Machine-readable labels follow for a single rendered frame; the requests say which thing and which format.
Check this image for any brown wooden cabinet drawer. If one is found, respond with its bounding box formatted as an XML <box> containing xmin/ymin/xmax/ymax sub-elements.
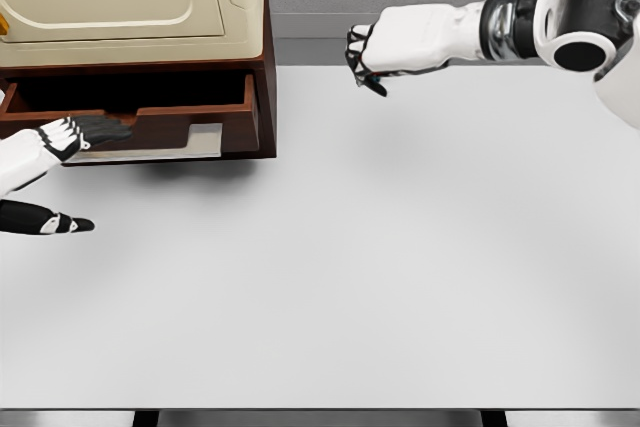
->
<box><xmin>0</xmin><ymin>73</ymin><xmax>262</xmax><ymax>165</ymax></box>

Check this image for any brown cabinet with beige top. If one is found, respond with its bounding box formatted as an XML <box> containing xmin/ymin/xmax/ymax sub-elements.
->
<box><xmin>0</xmin><ymin>0</ymin><xmax>279</xmax><ymax>165</ymax></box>

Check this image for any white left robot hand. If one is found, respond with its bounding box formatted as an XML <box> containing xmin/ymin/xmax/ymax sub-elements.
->
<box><xmin>0</xmin><ymin>114</ymin><xmax>134</xmax><ymax>237</ymax></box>

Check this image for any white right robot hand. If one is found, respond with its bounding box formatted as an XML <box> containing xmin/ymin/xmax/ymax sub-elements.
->
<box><xmin>344</xmin><ymin>2</ymin><xmax>458</xmax><ymax>98</ymax></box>

